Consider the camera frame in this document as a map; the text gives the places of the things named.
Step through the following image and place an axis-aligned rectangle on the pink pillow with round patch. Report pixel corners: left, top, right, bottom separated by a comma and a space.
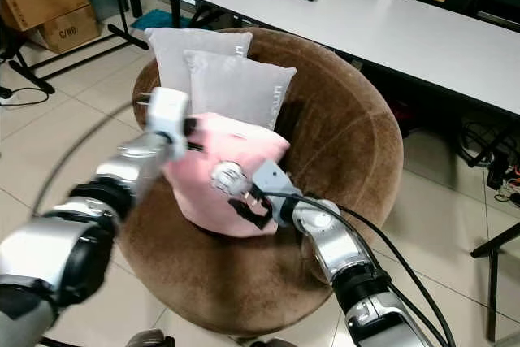
162, 111, 292, 238

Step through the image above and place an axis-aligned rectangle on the grey velvet pillow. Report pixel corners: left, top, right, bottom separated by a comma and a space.
145, 27, 253, 98
184, 49, 297, 131

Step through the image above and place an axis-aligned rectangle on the brown round velvet sofa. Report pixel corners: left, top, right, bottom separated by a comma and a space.
118, 27, 405, 338

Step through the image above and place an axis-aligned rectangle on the teal floor mat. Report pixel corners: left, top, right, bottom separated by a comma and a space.
130, 8, 196, 33

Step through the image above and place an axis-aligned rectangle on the grey right robot foot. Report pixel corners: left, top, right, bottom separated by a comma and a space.
236, 337, 295, 347

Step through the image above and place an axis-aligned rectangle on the grey robot foot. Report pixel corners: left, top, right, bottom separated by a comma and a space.
236, 337, 295, 347
126, 329, 173, 347

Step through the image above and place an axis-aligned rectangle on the black metal rack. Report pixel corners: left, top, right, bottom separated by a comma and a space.
0, 0, 150, 96

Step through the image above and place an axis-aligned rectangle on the small printed cardboard box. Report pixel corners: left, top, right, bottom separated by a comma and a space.
37, 6, 102, 54

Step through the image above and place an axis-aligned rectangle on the grey left robot foot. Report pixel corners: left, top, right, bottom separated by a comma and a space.
126, 329, 173, 347

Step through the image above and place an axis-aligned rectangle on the white rectangular table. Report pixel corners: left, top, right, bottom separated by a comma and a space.
148, 0, 520, 118

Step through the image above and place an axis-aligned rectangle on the black chair leg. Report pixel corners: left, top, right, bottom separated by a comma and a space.
470, 221, 520, 344

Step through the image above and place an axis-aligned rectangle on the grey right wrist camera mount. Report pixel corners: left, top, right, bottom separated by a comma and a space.
252, 160, 302, 208

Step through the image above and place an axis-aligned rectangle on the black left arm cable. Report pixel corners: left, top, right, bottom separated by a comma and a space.
31, 103, 144, 198

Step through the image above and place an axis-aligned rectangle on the black floor cable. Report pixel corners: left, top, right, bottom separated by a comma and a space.
10, 85, 51, 110

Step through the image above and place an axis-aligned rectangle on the black cable tangle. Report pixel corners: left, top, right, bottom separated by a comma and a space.
453, 110, 520, 206

